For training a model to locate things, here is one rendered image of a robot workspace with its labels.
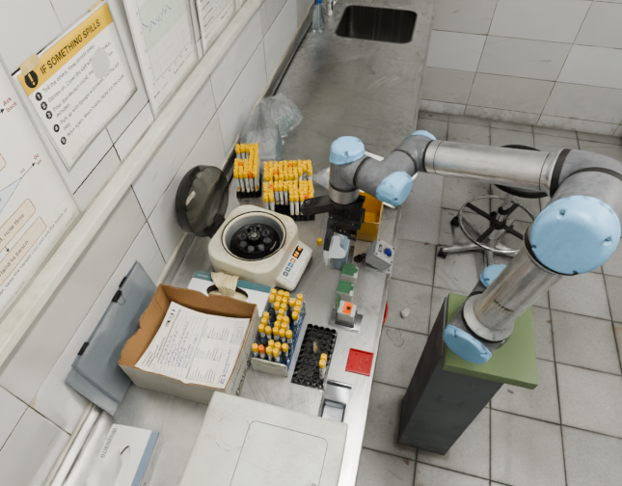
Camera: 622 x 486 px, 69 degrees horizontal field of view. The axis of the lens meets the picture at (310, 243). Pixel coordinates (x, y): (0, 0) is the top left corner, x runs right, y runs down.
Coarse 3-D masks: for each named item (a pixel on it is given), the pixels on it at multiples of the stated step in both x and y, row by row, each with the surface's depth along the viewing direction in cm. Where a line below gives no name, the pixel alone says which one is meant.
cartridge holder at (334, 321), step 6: (336, 312) 133; (330, 318) 132; (336, 318) 129; (354, 318) 129; (360, 318) 131; (330, 324) 131; (336, 324) 130; (342, 324) 129; (348, 324) 128; (354, 324) 130; (360, 324) 130; (354, 330) 129
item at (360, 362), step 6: (354, 348) 126; (348, 354) 125; (354, 354) 126; (360, 354) 126; (366, 354) 126; (372, 354) 125; (348, 360) 124; (354, 360) 125; (360, 360) 125; (366, 360) 125; (372, 360) 124; (348, 366) 123; (354, 366) 123; (360, 366) 123; (366, 366) 123; (354, 372) 122; (360, 372) 122; (366, 372) 122
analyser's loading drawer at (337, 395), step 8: (328, 384) 116; (336, 384) 115; (344, 384) 114; (328, 392) 115; (336, 392) 115; (344, 392) 115; (328, 400) 111; (336, 400) 114; (344, 400) 114; (320, 408) 113; (328, 408) 113; (336, 408) 113; (344, 408) 112; (320, 416) 110; (328, 416) 111; (336, 416) 111; (344, 416) 111
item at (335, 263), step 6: (348, 240) 139; (342, 246) 137; (348, 246) 139; (354, 246) 149; (348, 252) 145; (336, 258) 140; (342, 258) 139; (348, 258) 146; (330, 264) 144; (336, 264) 142; (342, 264) 141
